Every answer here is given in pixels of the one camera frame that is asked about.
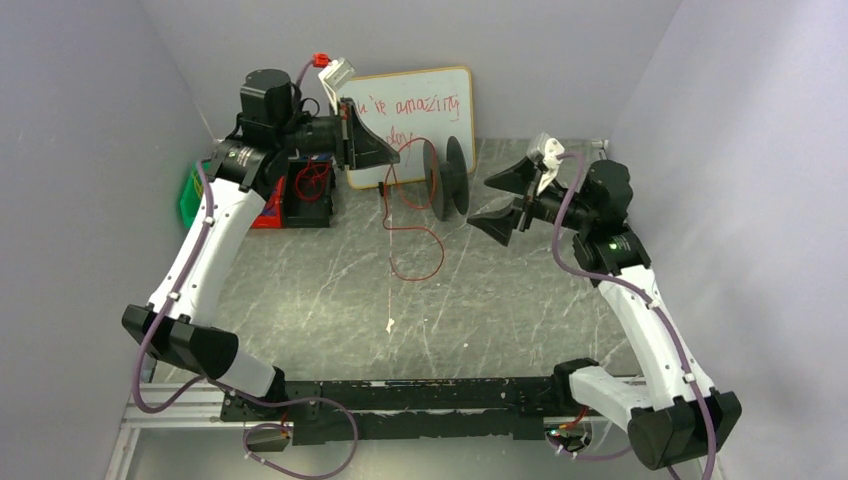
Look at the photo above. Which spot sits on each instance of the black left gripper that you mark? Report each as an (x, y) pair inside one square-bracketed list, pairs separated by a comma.
[(348, 134)]

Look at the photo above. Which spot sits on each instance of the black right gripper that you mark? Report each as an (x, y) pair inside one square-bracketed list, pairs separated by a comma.
[(527, 201)]

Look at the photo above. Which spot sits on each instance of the black perforated cable spool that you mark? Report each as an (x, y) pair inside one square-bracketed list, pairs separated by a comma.
[(446, 178)]

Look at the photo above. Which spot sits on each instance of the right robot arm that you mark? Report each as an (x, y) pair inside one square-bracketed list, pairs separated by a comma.
[(677, 414)]

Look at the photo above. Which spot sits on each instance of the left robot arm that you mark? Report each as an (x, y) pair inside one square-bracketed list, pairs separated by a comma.
[(175, 325)]

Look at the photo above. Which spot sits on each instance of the yellow framed whiteboard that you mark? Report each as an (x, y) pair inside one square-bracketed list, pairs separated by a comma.
[(406, 109)]

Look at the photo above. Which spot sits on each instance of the black storage bin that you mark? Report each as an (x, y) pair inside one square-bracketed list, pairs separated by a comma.
[(307, 198)]

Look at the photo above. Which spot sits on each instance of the red storage bin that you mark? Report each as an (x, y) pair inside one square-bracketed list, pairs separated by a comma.
[(271, 216)]

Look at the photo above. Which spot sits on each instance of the green storage bin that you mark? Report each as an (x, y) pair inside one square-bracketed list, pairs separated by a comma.
[(190, 197)]

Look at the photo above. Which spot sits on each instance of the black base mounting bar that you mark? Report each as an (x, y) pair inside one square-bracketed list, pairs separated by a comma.
[(521, 408)]

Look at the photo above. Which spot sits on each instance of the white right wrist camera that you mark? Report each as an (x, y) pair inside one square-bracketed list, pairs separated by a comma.
[(547, 153)]

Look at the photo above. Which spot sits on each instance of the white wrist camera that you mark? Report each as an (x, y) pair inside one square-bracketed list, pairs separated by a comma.
[(547, 153), (333, 74)]

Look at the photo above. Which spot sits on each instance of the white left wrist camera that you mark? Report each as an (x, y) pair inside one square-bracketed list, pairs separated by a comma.
[(333, 74)]

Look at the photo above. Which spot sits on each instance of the aluminium frame rail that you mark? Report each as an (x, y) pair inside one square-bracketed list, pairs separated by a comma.
[(198, 405)]

